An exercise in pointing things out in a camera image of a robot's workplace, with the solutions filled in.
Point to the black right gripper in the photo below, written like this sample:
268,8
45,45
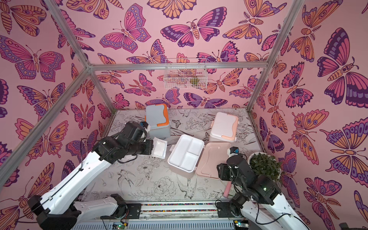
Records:
223,172

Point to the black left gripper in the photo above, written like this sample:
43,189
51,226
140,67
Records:
149,143

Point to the white and peach first aid box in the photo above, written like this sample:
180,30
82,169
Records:
223,128

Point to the pink first aid box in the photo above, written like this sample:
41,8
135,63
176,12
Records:
214,153

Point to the white divided tray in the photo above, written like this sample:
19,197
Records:
185,155

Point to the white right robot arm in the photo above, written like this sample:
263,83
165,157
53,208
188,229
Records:
258,198

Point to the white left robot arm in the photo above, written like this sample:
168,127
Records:
57,209

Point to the grey and orange first aid box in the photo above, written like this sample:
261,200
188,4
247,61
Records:
158,121

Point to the purple and pink brush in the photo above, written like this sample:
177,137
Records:
227,190

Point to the potted green plant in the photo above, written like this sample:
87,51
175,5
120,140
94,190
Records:
265,164

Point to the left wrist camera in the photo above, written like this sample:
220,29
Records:
145,125

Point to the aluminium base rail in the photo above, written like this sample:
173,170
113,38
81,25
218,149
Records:
201,215

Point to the white wire basket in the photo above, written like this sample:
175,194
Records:
186,73

